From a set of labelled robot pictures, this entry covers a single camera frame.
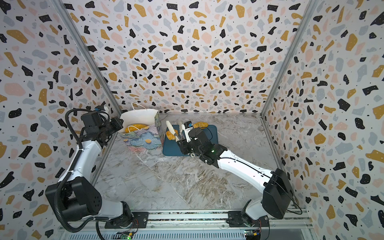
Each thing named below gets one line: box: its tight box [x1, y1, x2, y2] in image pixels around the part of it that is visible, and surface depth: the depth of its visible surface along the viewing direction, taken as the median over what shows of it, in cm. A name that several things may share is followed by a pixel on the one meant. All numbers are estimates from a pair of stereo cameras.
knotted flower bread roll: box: [166, 129, 179, 140], surface depth 105 cm
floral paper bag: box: [118, 109, 163, 153], surface depth 90 cm
